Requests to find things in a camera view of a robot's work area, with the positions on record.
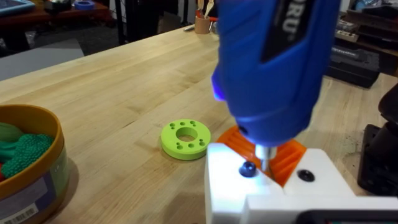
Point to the left gripper white and orange left finger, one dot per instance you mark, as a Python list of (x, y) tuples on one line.
[(227, 180)]

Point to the left gripper white and orange right finger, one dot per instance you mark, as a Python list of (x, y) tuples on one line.
[(320, 174)]

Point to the blue electric screwdriver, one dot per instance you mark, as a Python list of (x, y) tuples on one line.
[(270, 77)]

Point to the green disc with holes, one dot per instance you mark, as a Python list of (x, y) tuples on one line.
[(174, 146)]

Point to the black tool case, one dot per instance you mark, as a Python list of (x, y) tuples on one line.
[(354, 67)]

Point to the shelf with boxes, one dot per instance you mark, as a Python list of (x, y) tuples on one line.
[(370, 28)]

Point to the wooden cup with utensils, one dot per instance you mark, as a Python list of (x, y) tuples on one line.
[(202, 23)]

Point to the orange tub of toys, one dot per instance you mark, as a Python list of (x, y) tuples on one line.
[(28, 168)]

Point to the grey flat board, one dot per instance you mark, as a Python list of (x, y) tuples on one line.
[(34, 59)]

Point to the blue tray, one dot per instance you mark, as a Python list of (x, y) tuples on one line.
[(14, 6)]

